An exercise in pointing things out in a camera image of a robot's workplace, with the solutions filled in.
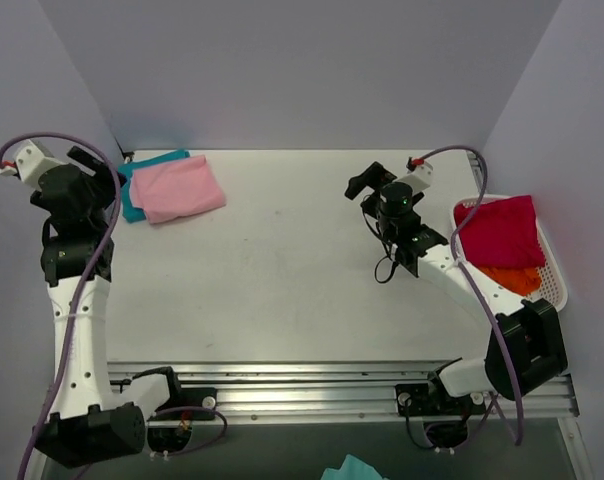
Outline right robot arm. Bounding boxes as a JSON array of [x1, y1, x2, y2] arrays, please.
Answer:
[[345, 162, 568, 413]]

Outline aluminium rail frame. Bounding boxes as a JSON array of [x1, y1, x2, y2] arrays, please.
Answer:
[[106, 360, 580, 429]]

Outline black wire loop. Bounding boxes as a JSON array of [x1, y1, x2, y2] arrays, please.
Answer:
[[360, 199, 403, 284]]

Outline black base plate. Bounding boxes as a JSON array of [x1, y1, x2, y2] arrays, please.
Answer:
[[394, 382, 486, 418], [153, 387, 218, 421]]

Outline crimson t shirt in basket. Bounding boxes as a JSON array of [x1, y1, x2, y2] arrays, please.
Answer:
[[459, 195, 546, 269]]

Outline orange t shirt in basket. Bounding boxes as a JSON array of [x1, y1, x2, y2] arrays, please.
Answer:
[[479, 267, 542, 296]]

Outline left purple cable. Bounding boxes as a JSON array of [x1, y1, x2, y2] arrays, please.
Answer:
[[0, 131, 229, 480]]

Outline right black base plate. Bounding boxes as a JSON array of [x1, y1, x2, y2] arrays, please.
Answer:
[[394, 382, 486, 418]]

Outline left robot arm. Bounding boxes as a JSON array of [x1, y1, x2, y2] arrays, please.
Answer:
[[18, 140, 184, 468]]

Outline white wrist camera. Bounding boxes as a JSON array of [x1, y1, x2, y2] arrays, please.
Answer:
[[396, 157, 434, 194], [0, 140, 63, 191]]

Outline white plastic basket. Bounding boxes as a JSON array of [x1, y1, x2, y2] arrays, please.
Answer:
[[451, 194, 568, 311]]

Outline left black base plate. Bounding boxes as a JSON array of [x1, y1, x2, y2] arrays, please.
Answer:
[[153, 387, 218, 421]]

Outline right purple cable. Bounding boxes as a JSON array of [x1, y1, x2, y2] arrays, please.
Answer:
[[412, 144, 526, 447]]

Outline pink t shirt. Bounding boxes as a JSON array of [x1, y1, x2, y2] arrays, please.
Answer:
[[130, 155, 227, 224]]

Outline mint green cloth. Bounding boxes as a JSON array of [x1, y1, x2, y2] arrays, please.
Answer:
[[320, 454, 384, 480]]

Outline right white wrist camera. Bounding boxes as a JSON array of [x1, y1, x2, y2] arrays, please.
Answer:
[[396, 157, 434, 194]]

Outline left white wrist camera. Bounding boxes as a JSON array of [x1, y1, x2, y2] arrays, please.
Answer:
[[0, 140, 63, 191]]

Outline folded teal t shirt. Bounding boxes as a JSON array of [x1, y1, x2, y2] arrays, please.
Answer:
[[118, 149, 190, 223]]

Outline purple cable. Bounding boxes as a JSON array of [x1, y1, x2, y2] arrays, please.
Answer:
[[0, 131, 229, 480], [412, 144, 526, 447]]

